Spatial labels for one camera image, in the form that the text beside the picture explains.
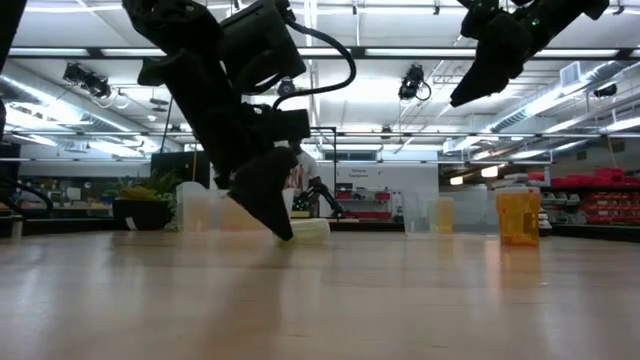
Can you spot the small potted green plant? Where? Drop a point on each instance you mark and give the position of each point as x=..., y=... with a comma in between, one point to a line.
x=142, y=215

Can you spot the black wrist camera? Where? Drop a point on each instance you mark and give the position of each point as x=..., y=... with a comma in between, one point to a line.
x=475, y=22
x=260, y=45

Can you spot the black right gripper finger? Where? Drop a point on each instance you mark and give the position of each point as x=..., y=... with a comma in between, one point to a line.
x=492, y=72

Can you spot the black ceiling spotlight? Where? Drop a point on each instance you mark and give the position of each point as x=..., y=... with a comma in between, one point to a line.
x=286, y=86
x=605, y=90
x=412, y=82

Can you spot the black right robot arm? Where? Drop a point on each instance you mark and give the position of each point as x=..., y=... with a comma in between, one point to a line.
x=565, y=12

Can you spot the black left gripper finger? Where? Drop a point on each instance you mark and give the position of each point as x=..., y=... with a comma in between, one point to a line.
x=265, y=190

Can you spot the silver ceiling duct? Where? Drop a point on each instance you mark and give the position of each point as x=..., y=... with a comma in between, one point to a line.
x=590, y=80

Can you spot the red storage bin shelves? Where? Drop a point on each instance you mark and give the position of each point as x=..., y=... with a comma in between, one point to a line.
x=600, y=200

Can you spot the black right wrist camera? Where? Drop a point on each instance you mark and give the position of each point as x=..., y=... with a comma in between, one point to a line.
x=475, y=22

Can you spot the black ceiling camera rig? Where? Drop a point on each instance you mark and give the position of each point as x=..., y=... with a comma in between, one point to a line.
x=85, y=77

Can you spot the background black robot arm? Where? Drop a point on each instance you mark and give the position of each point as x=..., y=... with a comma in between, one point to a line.
x=327, y=197

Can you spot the person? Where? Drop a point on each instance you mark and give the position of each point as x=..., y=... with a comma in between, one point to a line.
x=307, y=167

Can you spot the black monitor panel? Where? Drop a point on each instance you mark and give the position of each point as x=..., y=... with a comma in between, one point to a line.
x=175, y=165

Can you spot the white partition panel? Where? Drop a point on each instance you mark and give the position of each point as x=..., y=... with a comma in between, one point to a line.
x=410, y=180

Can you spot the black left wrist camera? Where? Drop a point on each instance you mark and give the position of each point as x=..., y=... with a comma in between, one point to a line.
x=260, y=45

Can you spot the small pill bottle white cap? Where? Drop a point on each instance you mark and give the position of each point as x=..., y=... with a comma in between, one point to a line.
x=442, y=216
x=312, y=231

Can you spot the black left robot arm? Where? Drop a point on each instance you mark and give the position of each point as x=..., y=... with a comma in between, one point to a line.
x=165, y=20

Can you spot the clear plastic bin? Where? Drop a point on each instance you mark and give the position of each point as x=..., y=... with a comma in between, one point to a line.
x=215, y=220
x=470, y=212

